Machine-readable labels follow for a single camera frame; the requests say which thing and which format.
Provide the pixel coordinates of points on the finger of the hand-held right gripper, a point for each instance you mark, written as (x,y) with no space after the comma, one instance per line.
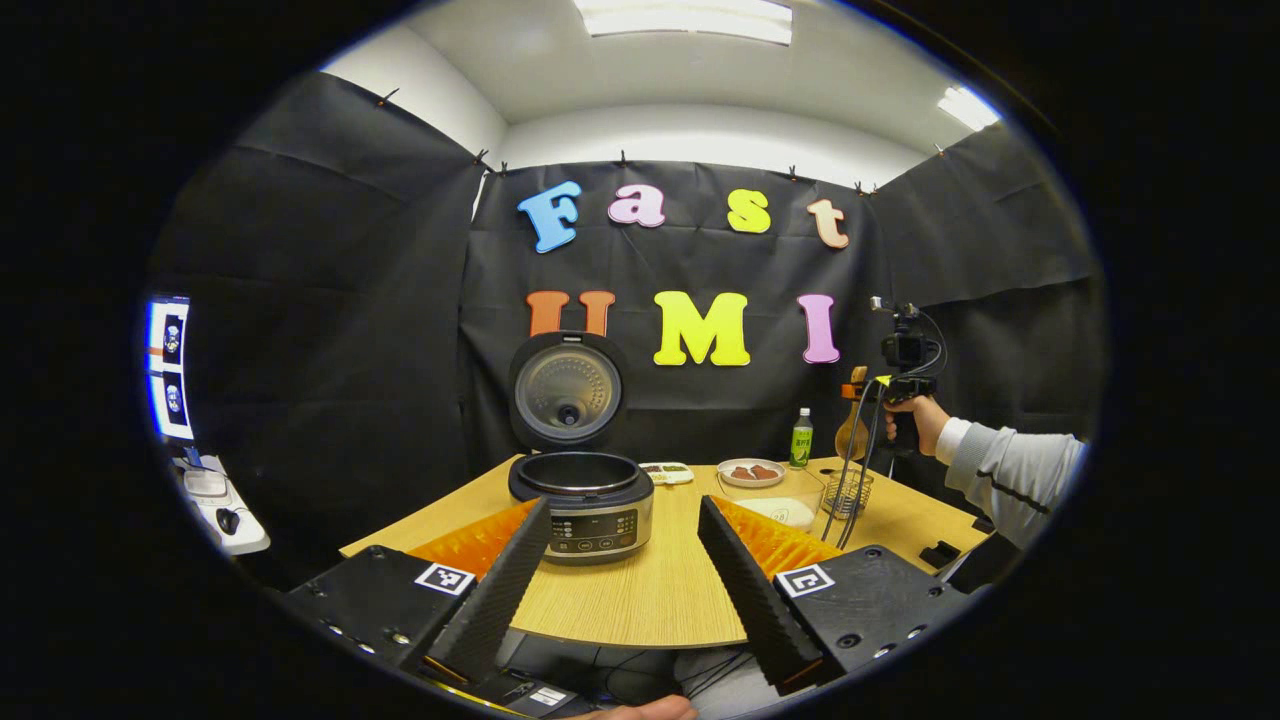
(860,388)

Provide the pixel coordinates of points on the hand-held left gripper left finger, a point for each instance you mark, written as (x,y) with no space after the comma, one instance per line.
(505,590)

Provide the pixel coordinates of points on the small ceiling light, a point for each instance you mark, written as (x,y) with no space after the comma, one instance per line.
(968,108)

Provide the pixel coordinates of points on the long ceiling light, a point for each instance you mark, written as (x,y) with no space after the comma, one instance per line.
(685,18)

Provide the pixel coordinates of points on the computer monitor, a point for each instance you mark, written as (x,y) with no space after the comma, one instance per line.
(170,370)

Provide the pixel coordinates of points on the small black block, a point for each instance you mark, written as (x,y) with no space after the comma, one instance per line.
(940,554)

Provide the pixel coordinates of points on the white divided side dish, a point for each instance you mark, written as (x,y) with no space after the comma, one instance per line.
(667,473)

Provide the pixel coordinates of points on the green tea bottle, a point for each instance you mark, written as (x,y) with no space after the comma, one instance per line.
(801,445)

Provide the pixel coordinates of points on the wooden spoon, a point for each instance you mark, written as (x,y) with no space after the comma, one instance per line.
(852,430)

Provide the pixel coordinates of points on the white keyboard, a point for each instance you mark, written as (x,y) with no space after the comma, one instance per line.
(205,484)

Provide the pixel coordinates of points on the white plate with brown meat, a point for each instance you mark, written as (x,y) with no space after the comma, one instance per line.
(750,473)

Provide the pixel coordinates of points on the black computer mouse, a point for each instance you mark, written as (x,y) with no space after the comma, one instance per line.
(228,521)

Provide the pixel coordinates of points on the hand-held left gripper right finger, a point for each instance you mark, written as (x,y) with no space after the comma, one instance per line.
(750,600)

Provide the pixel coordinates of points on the clear glass chopstick holder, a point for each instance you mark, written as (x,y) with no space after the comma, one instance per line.
(848,495)

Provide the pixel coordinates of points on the black silver rice cooker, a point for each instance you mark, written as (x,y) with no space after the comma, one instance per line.
(590,510)

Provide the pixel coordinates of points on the white side desk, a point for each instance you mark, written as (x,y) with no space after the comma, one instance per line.
(245,540)

